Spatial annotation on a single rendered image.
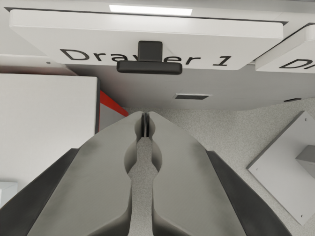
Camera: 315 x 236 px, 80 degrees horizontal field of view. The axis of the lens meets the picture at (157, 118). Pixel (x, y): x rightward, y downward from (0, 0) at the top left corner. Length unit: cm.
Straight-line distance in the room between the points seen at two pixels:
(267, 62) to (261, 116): 100
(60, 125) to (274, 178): 119
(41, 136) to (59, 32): 22
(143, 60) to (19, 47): 21
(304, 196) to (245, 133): 48
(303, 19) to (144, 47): 17
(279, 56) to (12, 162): 46
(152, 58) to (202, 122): 97
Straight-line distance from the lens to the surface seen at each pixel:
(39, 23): 24
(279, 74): 46
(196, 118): 116
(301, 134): 141
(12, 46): 37
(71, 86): 39
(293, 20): 27
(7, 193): 42
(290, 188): 140
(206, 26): 23
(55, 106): 40
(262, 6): 22
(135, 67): 22
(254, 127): 129
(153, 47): 23
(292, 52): 30
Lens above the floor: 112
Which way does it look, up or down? 86 degrees down
